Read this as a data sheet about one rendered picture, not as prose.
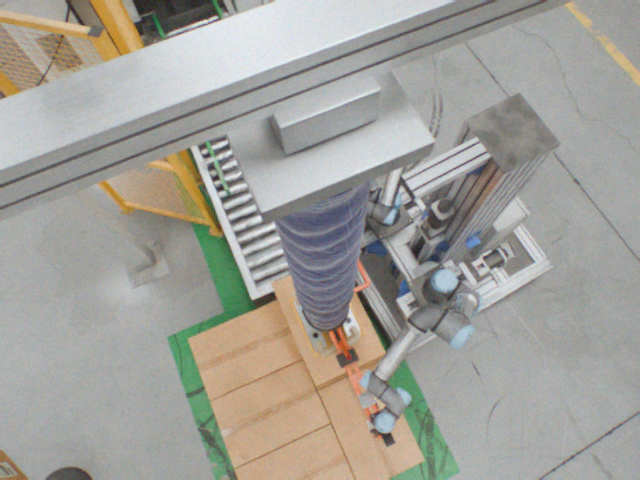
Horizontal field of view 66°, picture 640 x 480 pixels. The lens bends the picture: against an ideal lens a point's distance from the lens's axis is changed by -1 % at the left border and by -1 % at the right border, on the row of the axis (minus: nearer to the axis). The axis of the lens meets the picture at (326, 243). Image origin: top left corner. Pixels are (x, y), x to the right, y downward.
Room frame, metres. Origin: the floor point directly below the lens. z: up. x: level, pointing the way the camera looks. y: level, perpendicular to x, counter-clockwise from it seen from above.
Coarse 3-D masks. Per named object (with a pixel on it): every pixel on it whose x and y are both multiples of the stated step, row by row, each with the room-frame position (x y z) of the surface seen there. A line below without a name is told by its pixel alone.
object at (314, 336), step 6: (294, 300) 0.58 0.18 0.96; (294, 306) 0.55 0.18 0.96; (300, 306) 0.55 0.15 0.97; (300, 312) 0.52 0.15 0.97; (300, 318) 0.48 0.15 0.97; (300, 324) 0.45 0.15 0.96; (306, 330) 0.42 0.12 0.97; (312, 330) 0.42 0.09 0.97; (318, 330) 0.42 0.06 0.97; (306, 336) 0.39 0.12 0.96; (312, 336) 0.39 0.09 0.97; (318, 336) 0.39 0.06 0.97; (324, 336) 0.39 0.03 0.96; (312, 342) 0.36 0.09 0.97; (324, 342) 0.35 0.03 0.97; (312, 348) 0.33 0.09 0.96; (318, 354) 0.29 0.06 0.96
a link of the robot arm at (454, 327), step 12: (468, 288) 0.55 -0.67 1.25; (456, 300) 0.48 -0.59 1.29; (468, 300) 0.47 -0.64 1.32; (480, 300) 0.49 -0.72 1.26; (444, 312) 0.37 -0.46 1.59; (456, 312) 0.38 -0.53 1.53; (468, 312) 0.40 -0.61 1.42; (444, 324) 0.32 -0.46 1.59; (456, 324) 0.32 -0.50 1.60; (468, 324) 0.32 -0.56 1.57; (444, 336) 0.28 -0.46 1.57; (456, 336) 0.27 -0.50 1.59; (468, 336) 0.27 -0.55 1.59; (456, 348) 0.23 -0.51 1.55
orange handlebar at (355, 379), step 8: (360, 264) 0.73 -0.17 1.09; (360, 272) 0.69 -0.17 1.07; (368, 280) 0.65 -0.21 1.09; (360, 288) 0.61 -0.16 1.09; (344, 336) 0.36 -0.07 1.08; (336, 344) 0.33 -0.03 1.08; (344, 344) 0.33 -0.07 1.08; (352, 376) 0.17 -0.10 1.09; (360, 376) 0.17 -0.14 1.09; (360, 392) 0.09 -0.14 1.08; (368, 408) 0.02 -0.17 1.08; (376, 408) 0.02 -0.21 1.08
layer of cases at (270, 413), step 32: (256, 320) 0.56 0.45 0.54; (224, 352) 0.37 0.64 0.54; (256, 352) 0.37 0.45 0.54; (288, 352) 0.36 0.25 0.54; (224, 384) 0.18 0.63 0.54; (256, 384) 0.18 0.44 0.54; (288, 384) 0.17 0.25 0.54; (352, 384) 0.16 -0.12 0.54; (224, 416) 0.01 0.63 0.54; (256, 416) 0.00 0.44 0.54; (288, 416) -0.01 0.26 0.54; (320, 416) -0.01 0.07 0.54; (352, 416) -0.02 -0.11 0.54; (256, 448) -0.17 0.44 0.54; (288, 448) -0.18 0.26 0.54; (320, 448) -0.18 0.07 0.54; (352, 448) -0.19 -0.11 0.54; (384, 448) -0.20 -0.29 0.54; (416, 448) -0.20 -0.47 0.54
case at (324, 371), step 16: (288, 288) 0.65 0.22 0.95; (288, 304) 0.57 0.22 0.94; (352, 304) 0.55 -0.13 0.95; (288, 320) 0.48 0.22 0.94; (368, 320) 0.46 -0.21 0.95; (304, 336) 0.39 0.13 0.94; (368, 336) 0.38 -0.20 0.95; (304, 352) 0.31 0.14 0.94; (336, 352) 0.30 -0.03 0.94; (368, 352) 0.30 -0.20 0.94; (384, 352) 0.29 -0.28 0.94; (320, 368) 0.22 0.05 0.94; (336, 368) 0.22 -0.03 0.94; (352, 368) 0.22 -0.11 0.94; (320, 384) 0.15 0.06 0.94
